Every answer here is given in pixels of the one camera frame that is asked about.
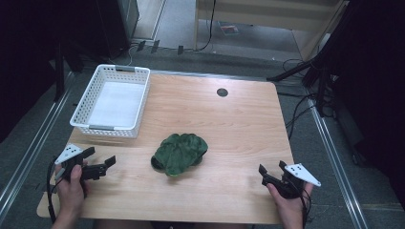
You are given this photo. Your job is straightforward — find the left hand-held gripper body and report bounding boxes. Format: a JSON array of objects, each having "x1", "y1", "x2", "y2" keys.
[{"x1": 53, "y1": 143, "x2": 108, "y2": 182}]

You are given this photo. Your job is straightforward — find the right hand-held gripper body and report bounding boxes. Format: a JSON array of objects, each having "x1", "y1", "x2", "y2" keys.
[{"x1": 262, "y1": 162, "x2": 322, "y2": 200}]

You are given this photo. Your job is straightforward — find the person's right hand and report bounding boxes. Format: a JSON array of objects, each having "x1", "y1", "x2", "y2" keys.
[{"x1": 266, "y1": 181, "x2": 315, "y2": 222}]

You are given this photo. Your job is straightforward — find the person's left hand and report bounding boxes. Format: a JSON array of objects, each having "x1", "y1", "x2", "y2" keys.
[{"x1": 53, "y1": 163, "x2": 89, "y2": 218}]

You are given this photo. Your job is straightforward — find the white plastic basket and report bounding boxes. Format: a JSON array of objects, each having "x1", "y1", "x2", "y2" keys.
[{"x1": 69, "y1": 63, "x2": 152, "y2": 139}]

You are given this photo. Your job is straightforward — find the green cloth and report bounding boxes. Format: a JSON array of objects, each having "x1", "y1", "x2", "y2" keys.
[{"x1": 150, "y1": 133, "x2": 209, "y2": 177}]

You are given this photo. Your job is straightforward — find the black metal stand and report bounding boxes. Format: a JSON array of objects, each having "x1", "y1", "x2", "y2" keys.
[{"x1": 266, "y1": 0, "x2": 357, "y2": 118}]

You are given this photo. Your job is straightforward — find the red paper on floor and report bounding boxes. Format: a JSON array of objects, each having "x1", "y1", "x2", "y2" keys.
[{"x1": 219, "y1": 22, "x2": 241, "y2": 36}]

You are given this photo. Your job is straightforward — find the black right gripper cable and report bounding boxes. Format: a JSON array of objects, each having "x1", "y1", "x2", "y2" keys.
[{"x1": 294, "y1": 179, "x2": 314, "y2": 229}]

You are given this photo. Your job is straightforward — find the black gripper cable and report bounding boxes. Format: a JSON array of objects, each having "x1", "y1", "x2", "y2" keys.
[
  {"x1": 294, "y1": 179, "x2": 314, "y2": 229},
  {"x1": 46, "y1": 157, "x2": 62, "y2": 224}
]

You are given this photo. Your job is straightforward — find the metal floor rail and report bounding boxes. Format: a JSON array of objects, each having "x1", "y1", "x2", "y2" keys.
[
  {"x1": 306, "y1": 96, "x2": 370, "y2": 229},
  {"x1": 0, "y1": 72, "x2": 76, "y2": 220}
]

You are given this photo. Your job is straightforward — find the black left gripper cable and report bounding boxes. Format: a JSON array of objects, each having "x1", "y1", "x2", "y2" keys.
[{"x1": 46, "y1": 157, "x2": 62, "y2": 224}]

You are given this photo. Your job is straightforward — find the black floor cables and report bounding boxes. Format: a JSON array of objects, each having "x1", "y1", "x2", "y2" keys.
[{"x1": 276, "y1": 57, "x2": 335, "y2": 141}]

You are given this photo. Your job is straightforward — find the black metal post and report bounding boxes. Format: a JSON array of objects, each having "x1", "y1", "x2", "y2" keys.
[{"x1": 52, "y1": 41, "x2": 66, "y2": 103}]

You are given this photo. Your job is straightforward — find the white floor cable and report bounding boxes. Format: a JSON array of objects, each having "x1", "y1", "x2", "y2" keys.
[{"x1": 106, "y1": 42, "x2": 141, "y2": 67}]

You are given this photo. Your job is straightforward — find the light wooden furniture frame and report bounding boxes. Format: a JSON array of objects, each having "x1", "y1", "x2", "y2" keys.
[{"x1": 192, "y1": 0, "x2": 350, "y2": 62}]

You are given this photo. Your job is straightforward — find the black hanging cable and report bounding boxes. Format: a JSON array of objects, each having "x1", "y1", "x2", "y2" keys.
[{"x1": 194, "y1": 0, "x2": 218, "y2": 52}]

